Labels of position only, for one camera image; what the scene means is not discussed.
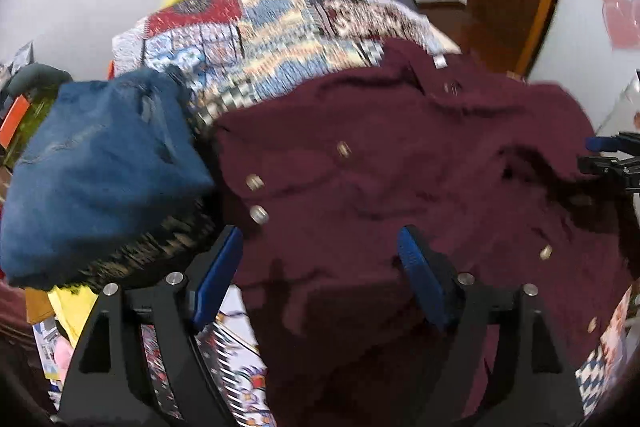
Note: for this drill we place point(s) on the orange box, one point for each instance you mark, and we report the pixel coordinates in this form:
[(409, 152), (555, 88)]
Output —
[(13, 119)]

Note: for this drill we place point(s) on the green fabric pile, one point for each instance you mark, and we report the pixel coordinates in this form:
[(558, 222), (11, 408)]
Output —
[(38, 110)]

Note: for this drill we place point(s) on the yellow printed garment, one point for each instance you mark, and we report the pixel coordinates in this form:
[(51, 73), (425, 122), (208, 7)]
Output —
[(72, 308)]

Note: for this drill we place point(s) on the black patterned folded garment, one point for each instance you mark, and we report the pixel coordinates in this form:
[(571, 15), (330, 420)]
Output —
[(174, 244)]

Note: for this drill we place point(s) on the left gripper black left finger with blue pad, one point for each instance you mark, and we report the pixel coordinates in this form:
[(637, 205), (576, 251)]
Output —
[(109, 382)]

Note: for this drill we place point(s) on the maroon button-down shirt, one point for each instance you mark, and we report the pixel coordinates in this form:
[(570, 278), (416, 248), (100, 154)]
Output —
[(322, 180)]

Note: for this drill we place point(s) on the folded blue denim jeans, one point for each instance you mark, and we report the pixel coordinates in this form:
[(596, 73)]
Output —
[(111, 161)]

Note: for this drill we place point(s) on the colourful patchwork bedspread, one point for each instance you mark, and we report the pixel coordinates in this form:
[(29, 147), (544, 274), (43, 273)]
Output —
[(245, 52)]

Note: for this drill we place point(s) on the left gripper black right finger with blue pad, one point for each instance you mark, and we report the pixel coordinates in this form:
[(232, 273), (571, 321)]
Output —
[(531, 382)]

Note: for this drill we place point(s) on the pink heart wall decoration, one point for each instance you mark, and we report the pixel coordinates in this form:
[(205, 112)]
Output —
[(621, 21)]

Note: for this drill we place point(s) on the dark teal plush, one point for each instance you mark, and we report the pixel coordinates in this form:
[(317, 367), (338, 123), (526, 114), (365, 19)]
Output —
[(36, 76)]

